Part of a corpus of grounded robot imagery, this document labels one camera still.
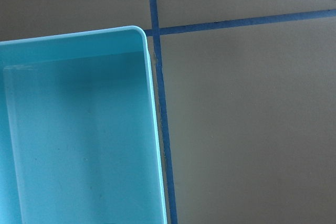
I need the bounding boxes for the light blue plastic bin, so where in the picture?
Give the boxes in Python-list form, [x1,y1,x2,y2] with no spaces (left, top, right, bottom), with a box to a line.
[1,26,167,223]

